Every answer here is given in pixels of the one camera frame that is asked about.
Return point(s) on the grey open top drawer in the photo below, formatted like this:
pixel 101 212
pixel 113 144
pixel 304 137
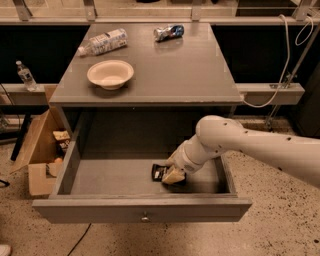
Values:
pixel 107 179

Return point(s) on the metal drawer knob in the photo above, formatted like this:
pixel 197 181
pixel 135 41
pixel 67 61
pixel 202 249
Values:
pixel 145 218

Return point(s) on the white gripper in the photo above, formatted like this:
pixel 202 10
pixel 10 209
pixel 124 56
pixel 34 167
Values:
pixel 180 158

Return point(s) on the white shoe tip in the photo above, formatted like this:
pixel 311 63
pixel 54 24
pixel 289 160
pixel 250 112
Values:
pixel 5 250

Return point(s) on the black rxbar chocolate wrapper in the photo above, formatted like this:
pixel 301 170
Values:
pixel 157 172

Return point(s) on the open cardboard box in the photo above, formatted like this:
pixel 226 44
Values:
pixel 39 153

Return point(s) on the snack box in cardboard box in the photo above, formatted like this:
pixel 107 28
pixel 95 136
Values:
pixel 63 139

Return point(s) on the crushed silver blue can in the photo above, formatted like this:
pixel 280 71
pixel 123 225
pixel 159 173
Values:
pixel 168 32

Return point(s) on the white paper bowl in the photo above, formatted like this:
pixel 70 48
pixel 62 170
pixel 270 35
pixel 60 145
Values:
pixel 110 74

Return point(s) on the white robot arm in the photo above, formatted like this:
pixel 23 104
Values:
pixel 215 135

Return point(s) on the standing small water bottle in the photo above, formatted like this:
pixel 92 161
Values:
pixel 26 76

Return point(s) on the lying clear water bottle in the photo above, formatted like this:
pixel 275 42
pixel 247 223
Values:
pixel 104 43

